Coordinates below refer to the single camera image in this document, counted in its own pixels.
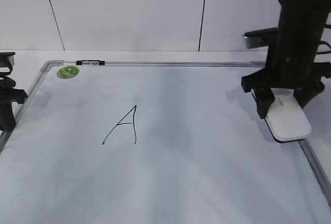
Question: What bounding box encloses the round green sticker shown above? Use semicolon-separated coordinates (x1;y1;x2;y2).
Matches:
57;66;80;79

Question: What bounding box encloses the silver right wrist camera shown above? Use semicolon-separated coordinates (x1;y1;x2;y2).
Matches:
243;27;278;49

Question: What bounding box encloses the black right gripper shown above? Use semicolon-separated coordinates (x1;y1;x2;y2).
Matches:
241;14;330;119

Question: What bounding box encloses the white board eraser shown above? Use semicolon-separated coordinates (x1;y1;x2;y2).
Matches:
263;88;312;143

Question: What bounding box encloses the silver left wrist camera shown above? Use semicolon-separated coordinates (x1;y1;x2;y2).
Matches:
0;52;16;68

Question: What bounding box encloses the white board with grey frame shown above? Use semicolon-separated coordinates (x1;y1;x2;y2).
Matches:
1;64;330;223

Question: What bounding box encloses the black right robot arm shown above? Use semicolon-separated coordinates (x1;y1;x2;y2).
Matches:
241;0;330;118

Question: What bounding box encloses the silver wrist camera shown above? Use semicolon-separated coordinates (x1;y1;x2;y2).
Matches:
0;52;16;68
243;27;278;49

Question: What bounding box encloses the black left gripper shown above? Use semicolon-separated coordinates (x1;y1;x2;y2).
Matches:
1;77;28;131

